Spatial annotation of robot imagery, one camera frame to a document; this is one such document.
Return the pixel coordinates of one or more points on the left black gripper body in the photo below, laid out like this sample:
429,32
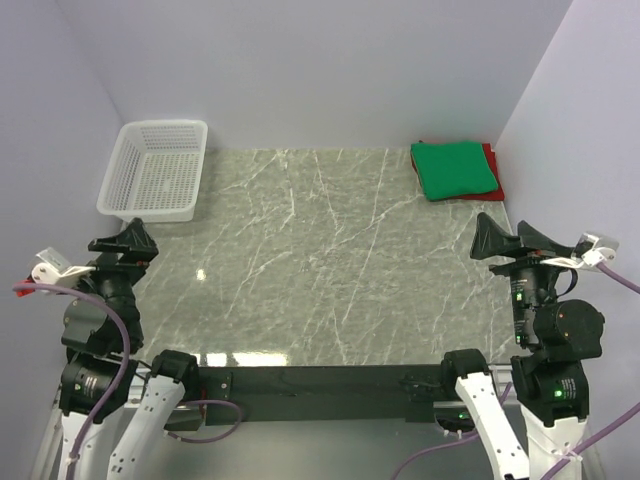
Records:
115,279

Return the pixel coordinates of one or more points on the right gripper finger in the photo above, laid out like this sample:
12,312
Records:
490,240
534,240

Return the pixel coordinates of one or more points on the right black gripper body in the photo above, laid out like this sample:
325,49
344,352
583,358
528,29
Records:
530,281

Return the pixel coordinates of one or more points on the green t-shirt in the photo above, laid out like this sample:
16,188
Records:
455,170

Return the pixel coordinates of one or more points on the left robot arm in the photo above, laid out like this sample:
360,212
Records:
102,331

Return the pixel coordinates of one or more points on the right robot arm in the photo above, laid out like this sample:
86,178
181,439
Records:
558,335

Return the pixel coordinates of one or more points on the folded red t-shirt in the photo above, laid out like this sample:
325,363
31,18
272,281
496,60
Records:
492,165

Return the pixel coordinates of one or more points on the white plastic basket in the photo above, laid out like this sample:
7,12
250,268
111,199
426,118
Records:
154,171

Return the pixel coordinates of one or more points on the black base beam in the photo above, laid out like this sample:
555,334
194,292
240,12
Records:
325,393

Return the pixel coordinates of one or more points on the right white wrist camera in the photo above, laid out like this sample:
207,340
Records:
592,250

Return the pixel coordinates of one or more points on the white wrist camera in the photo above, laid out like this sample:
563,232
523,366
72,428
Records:
51,268
592,250

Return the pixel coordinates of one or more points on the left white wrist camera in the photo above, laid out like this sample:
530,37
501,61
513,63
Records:
51,268

